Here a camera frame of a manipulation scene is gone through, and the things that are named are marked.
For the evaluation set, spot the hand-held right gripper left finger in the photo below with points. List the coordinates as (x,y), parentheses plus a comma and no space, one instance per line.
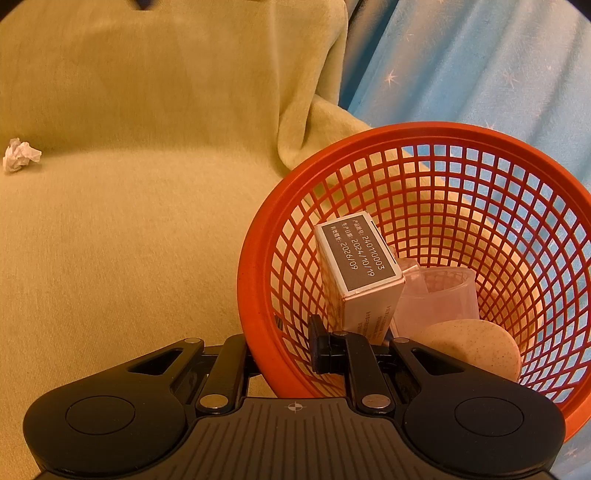
(231,364)

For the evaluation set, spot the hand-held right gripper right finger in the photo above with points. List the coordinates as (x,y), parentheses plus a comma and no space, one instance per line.
(318,350)

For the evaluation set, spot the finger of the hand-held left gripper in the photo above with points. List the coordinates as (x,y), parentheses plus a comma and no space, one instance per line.
(143,4)

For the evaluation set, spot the orange plastic basket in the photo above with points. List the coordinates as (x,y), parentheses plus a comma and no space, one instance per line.
(254,277)

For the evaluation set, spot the white box with grey label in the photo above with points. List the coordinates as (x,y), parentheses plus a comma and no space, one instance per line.
(360,258)

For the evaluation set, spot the translucent plastic cup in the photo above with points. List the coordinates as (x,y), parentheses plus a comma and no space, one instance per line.
(438,300)

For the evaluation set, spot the speckled pink spoon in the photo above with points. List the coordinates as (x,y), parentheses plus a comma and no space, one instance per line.
(471,346)

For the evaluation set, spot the crumpled white tissue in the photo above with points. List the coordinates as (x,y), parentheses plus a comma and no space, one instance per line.
(21,157)

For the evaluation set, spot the blue star curtain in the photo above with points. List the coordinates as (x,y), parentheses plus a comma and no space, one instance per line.
(461,60)

